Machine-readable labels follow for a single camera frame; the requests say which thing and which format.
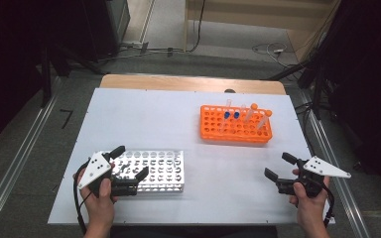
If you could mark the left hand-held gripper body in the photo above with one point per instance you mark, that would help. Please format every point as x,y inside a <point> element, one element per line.
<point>94,168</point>

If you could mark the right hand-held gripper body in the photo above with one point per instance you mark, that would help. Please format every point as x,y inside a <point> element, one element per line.
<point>320,168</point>

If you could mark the white metal tube rack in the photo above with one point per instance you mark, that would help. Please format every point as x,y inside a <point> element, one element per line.
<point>165,168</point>

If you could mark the orange-capped test tube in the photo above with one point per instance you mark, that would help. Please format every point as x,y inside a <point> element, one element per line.
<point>268,113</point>
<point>253,106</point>

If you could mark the orange plastic tube rack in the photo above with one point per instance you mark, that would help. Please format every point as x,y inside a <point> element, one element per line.
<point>234,127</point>

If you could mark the clear test tube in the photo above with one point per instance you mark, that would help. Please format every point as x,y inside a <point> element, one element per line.
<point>228,103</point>
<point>243,108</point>

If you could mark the blue-capped test tube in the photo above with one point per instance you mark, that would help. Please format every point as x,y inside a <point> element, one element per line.
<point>236,115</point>
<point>226,115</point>

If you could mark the person's left hand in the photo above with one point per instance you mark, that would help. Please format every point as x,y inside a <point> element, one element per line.
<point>101,205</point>

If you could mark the person's right hand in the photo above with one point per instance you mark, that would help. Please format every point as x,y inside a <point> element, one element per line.
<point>306,206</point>

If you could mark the black tripod stand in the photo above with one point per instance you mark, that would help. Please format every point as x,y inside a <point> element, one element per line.
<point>316,86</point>
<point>48,66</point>

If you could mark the black curtain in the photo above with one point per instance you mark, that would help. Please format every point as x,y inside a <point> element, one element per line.
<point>370,82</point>
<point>10,49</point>

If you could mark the dark grey cabinet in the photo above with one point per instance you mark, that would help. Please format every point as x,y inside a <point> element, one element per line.
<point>112,23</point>

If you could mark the metal floor rail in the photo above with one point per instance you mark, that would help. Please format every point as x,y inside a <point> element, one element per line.
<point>337,172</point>
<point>16,158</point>

